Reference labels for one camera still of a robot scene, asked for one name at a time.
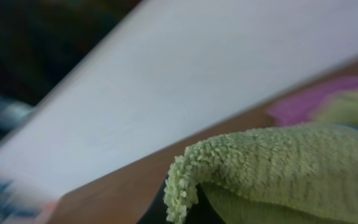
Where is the light green microfiber cloth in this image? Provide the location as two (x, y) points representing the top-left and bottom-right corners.
(163, 123), (358, 223)

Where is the purple cloth far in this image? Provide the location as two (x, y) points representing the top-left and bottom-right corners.
(266, 76), (358, 126)

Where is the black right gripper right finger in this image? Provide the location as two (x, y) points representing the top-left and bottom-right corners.
(185, 185), (225, 224)

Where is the green cloth in pile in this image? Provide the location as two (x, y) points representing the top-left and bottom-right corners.
(311, 88), (358, 127)

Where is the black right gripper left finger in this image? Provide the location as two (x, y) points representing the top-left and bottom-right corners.
(137, 180), (169, 224)

